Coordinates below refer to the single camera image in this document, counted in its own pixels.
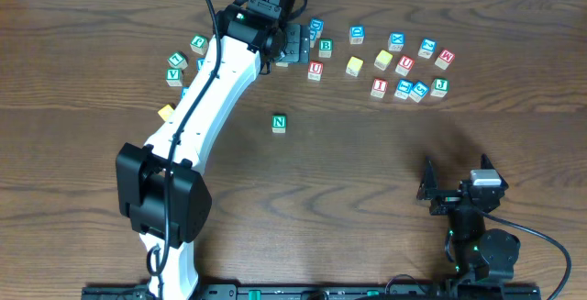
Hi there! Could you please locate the yellow block centre right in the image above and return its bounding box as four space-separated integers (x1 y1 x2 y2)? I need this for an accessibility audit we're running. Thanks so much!
346 56 364 77

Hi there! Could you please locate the green j block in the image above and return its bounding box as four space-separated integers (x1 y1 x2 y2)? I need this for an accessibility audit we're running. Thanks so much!
190 35 209 56
430 78 449 98

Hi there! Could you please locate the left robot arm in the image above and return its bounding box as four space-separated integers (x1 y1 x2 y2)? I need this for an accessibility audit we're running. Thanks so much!
116 0 311 299

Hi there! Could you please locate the green J block left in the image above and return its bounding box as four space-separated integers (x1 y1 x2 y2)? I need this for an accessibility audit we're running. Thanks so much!
190 35 209 56

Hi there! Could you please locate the blue Z block right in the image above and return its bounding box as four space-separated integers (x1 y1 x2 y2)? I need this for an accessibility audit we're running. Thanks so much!
417 38 437 59

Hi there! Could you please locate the green B block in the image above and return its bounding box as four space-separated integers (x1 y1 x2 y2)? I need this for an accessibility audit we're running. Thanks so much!
318 39 333 58

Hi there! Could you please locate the red I block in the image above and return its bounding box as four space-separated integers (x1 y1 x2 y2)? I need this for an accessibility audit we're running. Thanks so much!
371 78 389 99

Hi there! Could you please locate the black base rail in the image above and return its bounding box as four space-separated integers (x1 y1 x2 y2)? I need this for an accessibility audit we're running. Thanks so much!
81 283 541 300

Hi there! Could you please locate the green R block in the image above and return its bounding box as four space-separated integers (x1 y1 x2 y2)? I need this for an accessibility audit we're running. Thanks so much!
274 61 289 68

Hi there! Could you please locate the yellow block far left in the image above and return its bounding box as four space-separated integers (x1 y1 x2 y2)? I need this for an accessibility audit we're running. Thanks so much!
158 104 175 122

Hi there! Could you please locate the green N block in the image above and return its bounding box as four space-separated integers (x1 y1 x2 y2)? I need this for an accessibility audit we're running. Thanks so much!
271 115 287 134

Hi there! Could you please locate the yellow block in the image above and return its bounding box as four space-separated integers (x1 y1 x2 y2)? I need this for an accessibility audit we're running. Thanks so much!
158 104 175 122
374 50 393 71
346 56 364 77

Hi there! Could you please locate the blue d block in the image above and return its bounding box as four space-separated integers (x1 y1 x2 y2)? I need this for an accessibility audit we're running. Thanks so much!
349 26 365 45
309 18 324 39

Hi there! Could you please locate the blue X block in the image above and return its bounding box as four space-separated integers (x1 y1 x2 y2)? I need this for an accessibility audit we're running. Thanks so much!
388 32 405 51

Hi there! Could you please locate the red M block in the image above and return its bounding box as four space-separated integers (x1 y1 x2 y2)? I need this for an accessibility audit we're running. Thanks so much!
435 49 455 70

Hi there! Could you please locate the blue D block upper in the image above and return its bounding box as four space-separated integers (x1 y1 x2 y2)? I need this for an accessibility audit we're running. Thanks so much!
309 18 324 39

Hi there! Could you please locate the red u block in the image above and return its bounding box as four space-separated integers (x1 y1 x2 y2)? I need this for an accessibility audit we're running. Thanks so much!
395 55 415 76
307 61 324 82

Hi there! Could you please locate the blue S block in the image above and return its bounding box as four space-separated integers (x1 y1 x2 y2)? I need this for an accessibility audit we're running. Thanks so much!
408 81 429 103

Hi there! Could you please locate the green J block right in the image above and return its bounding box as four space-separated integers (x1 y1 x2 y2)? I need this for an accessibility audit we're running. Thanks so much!
430 78 449 98

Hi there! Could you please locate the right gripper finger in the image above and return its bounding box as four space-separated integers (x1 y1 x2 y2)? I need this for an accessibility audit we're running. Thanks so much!
481 154 508 189
416 157 438 200

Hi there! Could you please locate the green V block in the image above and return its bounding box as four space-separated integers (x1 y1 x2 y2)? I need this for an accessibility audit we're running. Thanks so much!
166 68 183 87

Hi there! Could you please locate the blue T block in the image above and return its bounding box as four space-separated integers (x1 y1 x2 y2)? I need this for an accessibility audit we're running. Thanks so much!
394 79 414 100

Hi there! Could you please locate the blue block beside B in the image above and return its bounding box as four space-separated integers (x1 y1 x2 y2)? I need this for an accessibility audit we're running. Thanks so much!
309 29 317 48

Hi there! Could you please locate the blue D block right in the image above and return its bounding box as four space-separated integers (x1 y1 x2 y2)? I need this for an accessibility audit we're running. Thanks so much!
349 26 365 45

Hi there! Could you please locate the green L block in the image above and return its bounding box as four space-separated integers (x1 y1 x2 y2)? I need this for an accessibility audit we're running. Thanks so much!
167 51 188 70

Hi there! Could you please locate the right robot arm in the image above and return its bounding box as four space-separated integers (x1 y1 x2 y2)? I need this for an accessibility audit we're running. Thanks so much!
416 155 520 296

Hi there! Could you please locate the blue P block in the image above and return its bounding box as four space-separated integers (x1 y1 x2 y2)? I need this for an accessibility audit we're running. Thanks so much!
196 58 205 71

